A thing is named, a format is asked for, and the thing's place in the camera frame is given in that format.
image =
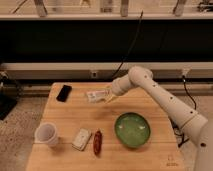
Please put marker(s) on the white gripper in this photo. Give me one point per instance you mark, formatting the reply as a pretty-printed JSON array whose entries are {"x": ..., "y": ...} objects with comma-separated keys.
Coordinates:
[{"x": 114, "y": 91}]

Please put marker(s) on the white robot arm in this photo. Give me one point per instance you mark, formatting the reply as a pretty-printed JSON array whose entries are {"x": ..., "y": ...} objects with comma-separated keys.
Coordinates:
[{"x": 198, "y": 128}]

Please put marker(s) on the green bowl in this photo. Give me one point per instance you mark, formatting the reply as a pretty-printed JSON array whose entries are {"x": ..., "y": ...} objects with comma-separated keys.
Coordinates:
[{"x": 132, "y": 130}]

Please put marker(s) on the black smartphone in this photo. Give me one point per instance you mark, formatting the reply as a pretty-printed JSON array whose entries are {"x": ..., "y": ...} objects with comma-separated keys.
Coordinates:
[{"x": 64, "y": 92}]

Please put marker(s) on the red-brown sausage toy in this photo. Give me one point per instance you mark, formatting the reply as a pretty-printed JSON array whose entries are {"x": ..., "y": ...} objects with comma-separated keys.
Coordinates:
[{"x": 97, "y": 142}]

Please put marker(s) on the white rectangular box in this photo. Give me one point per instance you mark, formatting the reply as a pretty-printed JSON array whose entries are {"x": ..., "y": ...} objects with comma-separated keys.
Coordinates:
[{"x": 81, "y": 139}]

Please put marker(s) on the white plastic cup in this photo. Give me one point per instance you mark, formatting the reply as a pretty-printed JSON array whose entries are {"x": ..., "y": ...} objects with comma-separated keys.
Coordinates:
[{"x": 47, "y": 134}]

